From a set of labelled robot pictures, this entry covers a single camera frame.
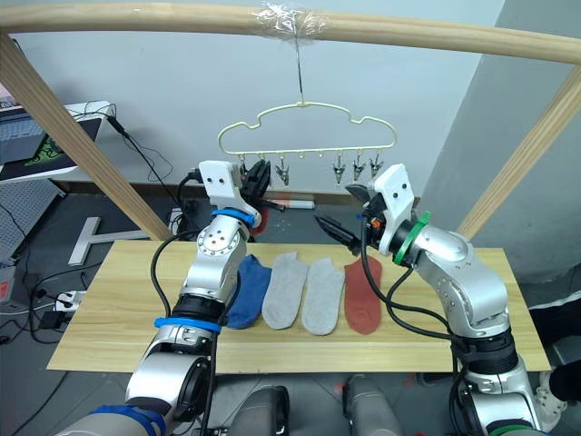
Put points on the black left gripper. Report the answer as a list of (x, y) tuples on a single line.
[(249, 188)]

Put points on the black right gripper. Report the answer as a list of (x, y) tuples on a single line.
[(373, 222)]

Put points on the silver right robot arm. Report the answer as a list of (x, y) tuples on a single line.
[(467, 281)]

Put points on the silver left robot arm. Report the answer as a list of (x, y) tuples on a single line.
[(213, 268)]

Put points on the cream clip hanger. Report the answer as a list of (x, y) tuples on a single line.
[(299, 105)]

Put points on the red and white marker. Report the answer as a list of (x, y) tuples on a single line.
[(292, 203)]

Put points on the red sock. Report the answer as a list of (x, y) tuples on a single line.
[(361, 295)]

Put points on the grey sock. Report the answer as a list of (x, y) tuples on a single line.
[(322, 300), (283, 290)]

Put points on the blue sock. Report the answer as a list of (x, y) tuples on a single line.
[(247, 295)]

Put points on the clear tape wrap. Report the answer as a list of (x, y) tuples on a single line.
[(290, 20)]

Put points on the silver T-shaped floor base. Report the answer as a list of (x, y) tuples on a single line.
[(91, 238)]

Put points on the wooden rack leg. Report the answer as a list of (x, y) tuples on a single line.
[(72, 136), (522, 154)]

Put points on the wooden rack crossbar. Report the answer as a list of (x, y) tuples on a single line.
[(181, 22)]

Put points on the white power strip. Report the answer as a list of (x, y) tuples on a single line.
[(68, 300)]

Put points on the grey perforated board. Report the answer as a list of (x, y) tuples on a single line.
[(22, 213)]

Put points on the open laptop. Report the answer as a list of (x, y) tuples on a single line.
[(27, 136)]

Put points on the black power adapter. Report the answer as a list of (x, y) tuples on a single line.
[(53, 321)]

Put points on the white shoe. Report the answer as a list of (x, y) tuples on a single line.
[(551, 390)]

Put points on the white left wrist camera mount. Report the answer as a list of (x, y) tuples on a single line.
[(222, 181)]

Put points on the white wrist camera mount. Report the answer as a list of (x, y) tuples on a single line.
[(396, 191), (222, 181)]

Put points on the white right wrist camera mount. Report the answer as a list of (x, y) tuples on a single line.
[(396, 191)]

